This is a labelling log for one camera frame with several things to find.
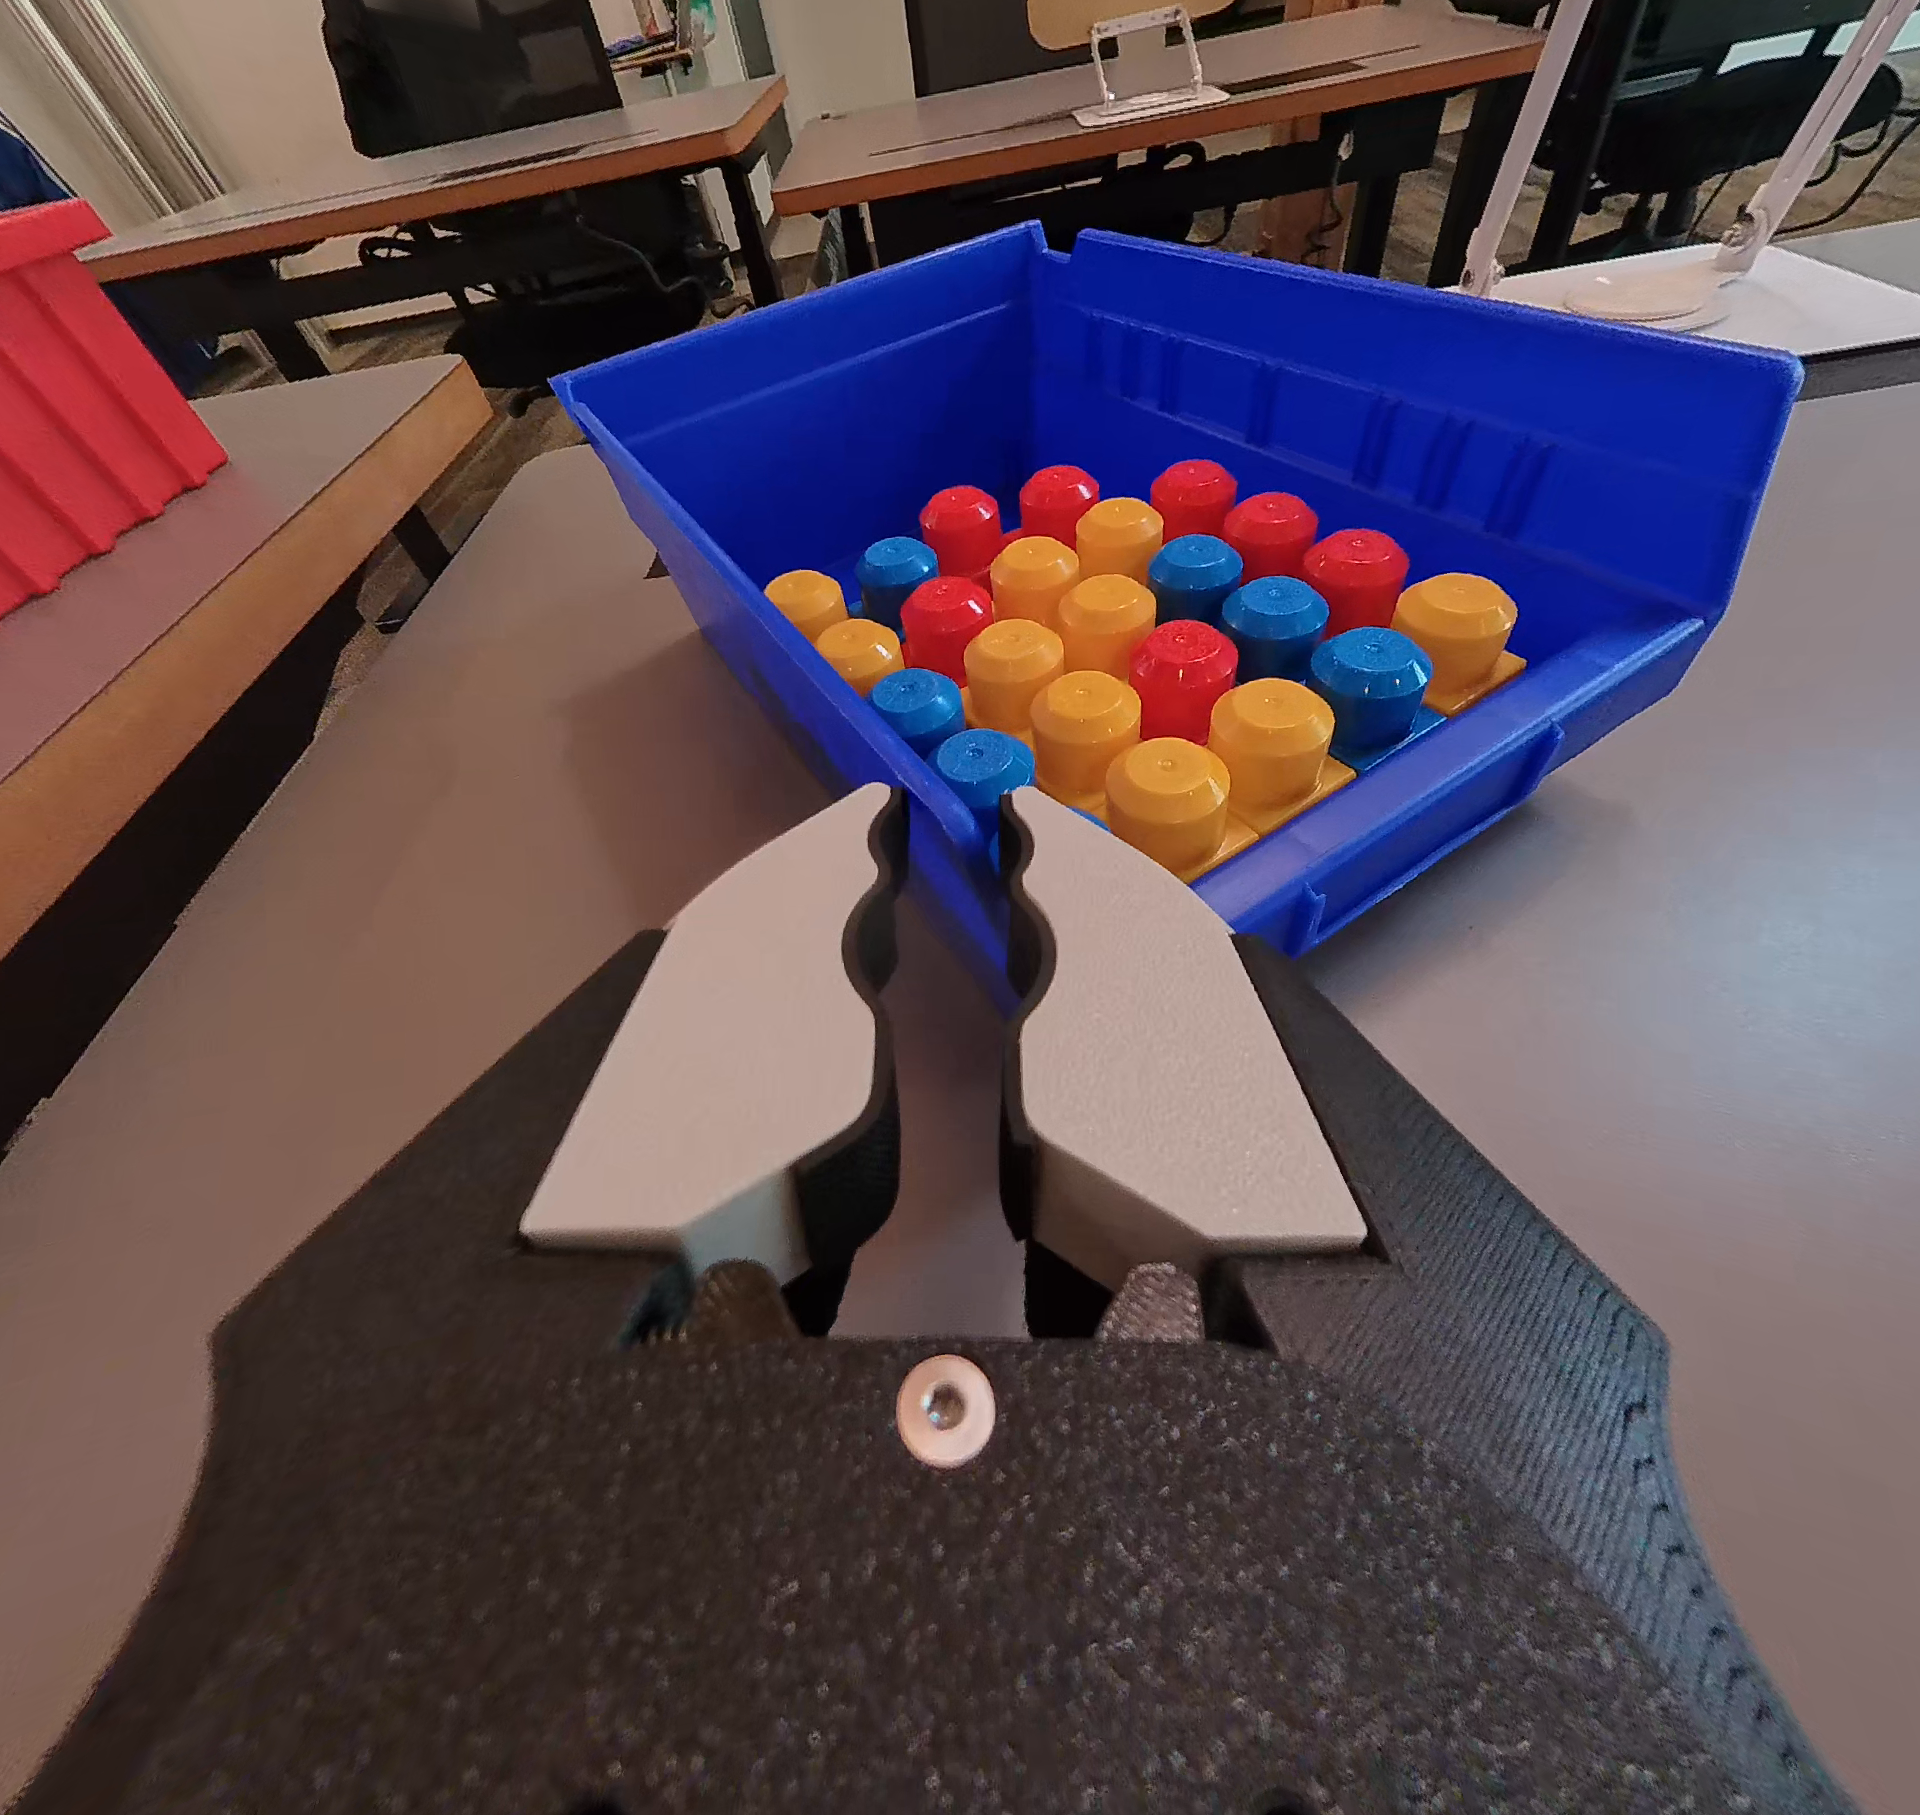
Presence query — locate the pile of building bricks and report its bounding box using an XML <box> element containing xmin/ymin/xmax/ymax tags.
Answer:
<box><xmin>765</xmin><ymin>460</ymin><xmax>1529</xmax><ymax>883</ymax></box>

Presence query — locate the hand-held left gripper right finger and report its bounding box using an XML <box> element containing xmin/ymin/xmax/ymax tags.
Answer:
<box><xmin>999</xmin><ymin>786</ymin><xmax>1370</xmax><ymax>1340</ymax></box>

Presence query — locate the white desk stand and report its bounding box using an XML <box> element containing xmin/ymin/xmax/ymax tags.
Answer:
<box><xmin>1433</xmin><ymin>0</ymin><xmax>1920</xmax><ymax>359</ymax></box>

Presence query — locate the desk clutter with bottles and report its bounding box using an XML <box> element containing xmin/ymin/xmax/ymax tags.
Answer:
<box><xmin>605</xmin><ymin>0</ymin><xmax>719</xmax><ymax>80</ymax></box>

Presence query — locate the clear acrylic holder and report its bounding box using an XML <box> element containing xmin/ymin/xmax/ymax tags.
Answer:
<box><xmin>1073</xmin><ymin>6</ymin><xmax>1224</xmax><ymax>126</ymax></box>

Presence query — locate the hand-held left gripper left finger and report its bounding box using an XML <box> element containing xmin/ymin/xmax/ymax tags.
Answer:
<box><xmin>517</xmin><ymin>783</ymin><xmax>912</xmax><ymax>1340</ymax></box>

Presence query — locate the blue plastic bin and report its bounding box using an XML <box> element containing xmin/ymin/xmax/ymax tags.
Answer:
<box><xmin>550</xmin><ymin>221</ymin><xmax>1803</xmax><ymax>999</ymax></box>

